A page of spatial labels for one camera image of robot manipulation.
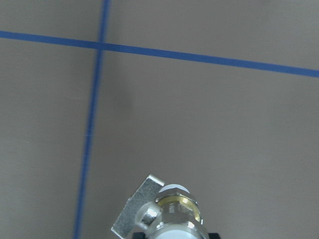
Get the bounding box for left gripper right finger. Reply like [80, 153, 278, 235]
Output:
[208, 233, 221, 239]

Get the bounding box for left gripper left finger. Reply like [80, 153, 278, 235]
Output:
[131, 232, 145, 239]

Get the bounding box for white brass PPR valve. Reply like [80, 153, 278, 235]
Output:
[111, 174, 209, 239]

